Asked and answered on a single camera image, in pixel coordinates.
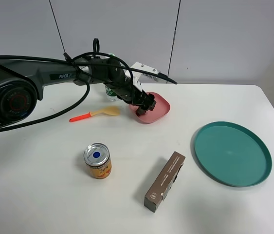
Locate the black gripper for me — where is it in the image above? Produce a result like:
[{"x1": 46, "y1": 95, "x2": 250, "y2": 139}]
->
[{"x1": 110, "y1": 81, "x2": 156, "y2": 116}]

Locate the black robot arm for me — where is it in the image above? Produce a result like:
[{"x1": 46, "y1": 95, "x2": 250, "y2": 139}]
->
[{"x1": 0, "y1": 53, "x2": 156, "y2": 132}]

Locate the pink square plate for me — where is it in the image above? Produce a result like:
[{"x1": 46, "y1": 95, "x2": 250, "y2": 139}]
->
[{"x1": 129, "y1": 92, "x2": 170, "y2": 124}]

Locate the clear water bottle green label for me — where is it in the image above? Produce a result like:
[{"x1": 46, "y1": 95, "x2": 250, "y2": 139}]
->
[{"x1": 104, "y1": 52, "x2": 118, "y2": 102}]

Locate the yellow tin can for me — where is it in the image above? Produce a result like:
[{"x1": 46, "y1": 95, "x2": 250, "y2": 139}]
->
[{"x1": 83, "y1": 143, "x2": 112, "y2": 179}]

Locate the long brown cardboard box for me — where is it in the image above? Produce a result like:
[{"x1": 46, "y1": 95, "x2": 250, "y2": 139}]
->
[{"x1": 144, "y1": 151, "x2": 185, "y2": 213}]

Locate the large teal round plate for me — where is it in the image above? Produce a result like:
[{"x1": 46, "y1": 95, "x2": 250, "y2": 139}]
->
[{"x1": 193, "y1": 121, "x2": 273, "y2": 188}]

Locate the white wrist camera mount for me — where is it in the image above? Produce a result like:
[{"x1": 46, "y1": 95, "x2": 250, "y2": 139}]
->
[{"x1": 130, "y1": 62, "x2": 160, "y2": 92}]

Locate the yellow spatula orange handle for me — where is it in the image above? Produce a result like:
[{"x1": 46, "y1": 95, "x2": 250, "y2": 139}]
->
[{"x1": 69, "y1": 106, "x2": 121, "y2": 122}]

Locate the black cable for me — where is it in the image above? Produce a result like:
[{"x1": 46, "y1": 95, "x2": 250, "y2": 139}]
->
[{"x1": 0, "y1": 38, "x2": 178, "y2": 134}]

